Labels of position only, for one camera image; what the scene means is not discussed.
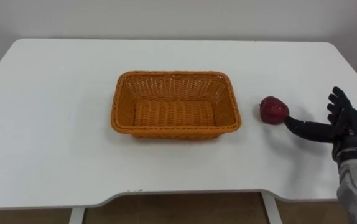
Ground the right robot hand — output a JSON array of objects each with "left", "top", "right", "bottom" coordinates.
[{"left": 284, "top": 86, "right": 357, "bottom": 162}]

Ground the red apple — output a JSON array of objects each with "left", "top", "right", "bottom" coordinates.
[{"left": 259, "top": 96, "right": 290, "bottom": 126}]

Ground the orange woven basket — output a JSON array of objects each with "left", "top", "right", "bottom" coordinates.
[{"left": 110, "top": 70, "right": 242, "bottom": 140}]

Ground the white desk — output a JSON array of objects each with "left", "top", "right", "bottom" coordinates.
[{"left": 0, "top": 38, "right": 357, "bottom": 224}]

